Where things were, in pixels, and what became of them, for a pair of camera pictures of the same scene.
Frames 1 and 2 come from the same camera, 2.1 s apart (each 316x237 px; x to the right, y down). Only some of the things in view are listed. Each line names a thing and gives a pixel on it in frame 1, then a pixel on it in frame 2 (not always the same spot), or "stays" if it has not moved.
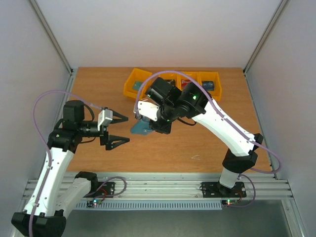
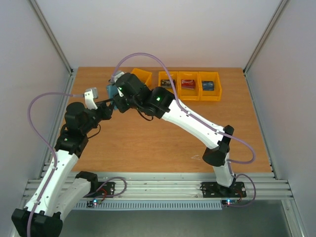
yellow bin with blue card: [212, 76] stays
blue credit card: [209, 85] stays
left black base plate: [107, 188] stays
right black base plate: [215, 189] stays
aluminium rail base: [188, 186] stays
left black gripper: [105, 139] -> [107, 111]
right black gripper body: [159, 127] -> [121, 104]
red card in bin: [184, 82] stays
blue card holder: [142, 127] -> [111, 91]
